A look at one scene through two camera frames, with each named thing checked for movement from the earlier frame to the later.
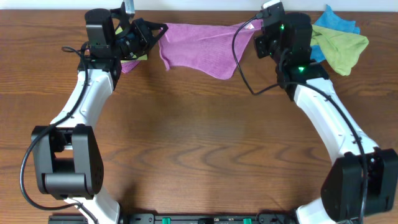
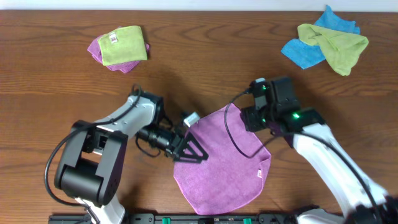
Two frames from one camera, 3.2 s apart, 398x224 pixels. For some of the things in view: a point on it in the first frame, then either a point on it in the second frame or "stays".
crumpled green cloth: [341, 50] stays
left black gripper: [143, 28] -> [174, 149]
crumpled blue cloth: [328, 19] stays
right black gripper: [260, 50] -> [249, 117]
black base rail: [186, 218] stays
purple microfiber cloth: [207, 49] -> [226, 180]
